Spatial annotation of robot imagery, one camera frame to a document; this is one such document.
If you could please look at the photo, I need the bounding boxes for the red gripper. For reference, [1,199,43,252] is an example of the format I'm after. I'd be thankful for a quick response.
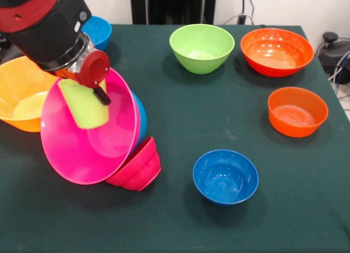
[49,50,112,107]

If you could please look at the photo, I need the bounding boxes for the lime green plastic cup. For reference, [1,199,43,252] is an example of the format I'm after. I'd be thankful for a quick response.
[57,78,110,130]

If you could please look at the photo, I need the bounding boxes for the light blue plastic bowl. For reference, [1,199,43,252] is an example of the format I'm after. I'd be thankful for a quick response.
[130,91,149,148]
[81,15,113,52]

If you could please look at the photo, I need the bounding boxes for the large pink plastic bowl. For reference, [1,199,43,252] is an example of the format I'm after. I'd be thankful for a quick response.
[40,67,142,186]

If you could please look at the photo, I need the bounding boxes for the small crimson red bowl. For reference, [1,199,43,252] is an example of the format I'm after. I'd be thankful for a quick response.
[104,136,162,192]

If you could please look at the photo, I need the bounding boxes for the small dark blue bowl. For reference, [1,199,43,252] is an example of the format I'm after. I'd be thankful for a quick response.
[192,149,260,207]

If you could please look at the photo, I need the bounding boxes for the large orange plastic bowl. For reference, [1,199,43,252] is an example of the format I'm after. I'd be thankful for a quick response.
[0,55,60,133]

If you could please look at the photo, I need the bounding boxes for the dark grey floor equipment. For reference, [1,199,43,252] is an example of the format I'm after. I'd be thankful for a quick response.
[0,31,25,65]

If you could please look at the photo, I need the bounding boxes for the lime green plastic bowl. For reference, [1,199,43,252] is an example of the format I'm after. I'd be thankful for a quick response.
[169,23,236,75]

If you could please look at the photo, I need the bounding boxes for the dark green tablecloth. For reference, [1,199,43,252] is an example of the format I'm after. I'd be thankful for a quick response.
[0,23,350,253]

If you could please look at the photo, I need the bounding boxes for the wide red-orange plastic bowl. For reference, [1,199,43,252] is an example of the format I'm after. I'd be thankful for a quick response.
[240,27,315,78]

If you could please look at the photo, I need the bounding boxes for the small red-orange plastic bowl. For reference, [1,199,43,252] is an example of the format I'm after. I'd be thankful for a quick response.
[267,86,329,138]

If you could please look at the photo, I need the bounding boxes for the black round floor stand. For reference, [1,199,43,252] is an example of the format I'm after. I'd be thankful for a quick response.
[317,31,350,84]

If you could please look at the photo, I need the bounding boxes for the black pedestal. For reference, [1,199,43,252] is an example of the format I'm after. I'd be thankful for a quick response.
[130,0,217,26]

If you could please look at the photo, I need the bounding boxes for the black power plug cable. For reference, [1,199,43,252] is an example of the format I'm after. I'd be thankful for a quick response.
[237,0,255,26]

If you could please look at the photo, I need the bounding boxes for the tangle of floor cables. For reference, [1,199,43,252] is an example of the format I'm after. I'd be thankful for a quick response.
[327,49,350,101]

